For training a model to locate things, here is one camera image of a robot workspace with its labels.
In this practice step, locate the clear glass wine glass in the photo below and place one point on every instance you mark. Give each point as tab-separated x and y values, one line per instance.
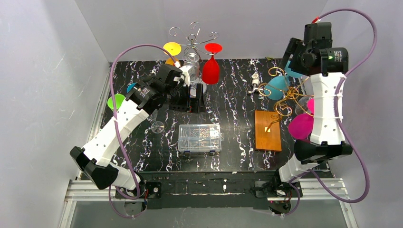
156	126
302	105

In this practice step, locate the yellow plastic wine glass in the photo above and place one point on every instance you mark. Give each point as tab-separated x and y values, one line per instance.
174	49

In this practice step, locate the red plastic wine glass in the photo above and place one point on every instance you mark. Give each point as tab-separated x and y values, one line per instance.
211	69

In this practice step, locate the pink plastic wine glass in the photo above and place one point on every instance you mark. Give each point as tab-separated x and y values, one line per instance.
302	125

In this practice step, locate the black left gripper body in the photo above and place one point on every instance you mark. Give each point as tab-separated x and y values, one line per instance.
187	102

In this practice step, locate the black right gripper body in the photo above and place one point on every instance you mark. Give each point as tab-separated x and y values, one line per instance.
288	51

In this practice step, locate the silver wire glass rack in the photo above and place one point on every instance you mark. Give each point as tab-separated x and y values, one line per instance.
192	45

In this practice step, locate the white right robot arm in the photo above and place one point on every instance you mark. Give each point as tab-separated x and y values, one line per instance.
317	132

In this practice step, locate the blue plastic wine glass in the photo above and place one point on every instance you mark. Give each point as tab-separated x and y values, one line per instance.
278	85
130	87

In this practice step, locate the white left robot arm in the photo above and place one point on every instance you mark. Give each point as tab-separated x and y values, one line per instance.
94	158

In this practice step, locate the orange wooden rack base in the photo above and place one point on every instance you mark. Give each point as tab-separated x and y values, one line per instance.
267	131

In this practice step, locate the small silver metal fixture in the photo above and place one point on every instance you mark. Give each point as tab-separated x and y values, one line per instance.
255	82

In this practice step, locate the clear plastic screw box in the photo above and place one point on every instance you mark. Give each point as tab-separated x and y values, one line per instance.
199	138

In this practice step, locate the green plastic wine glass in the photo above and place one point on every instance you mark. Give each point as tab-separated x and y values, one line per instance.
119	98

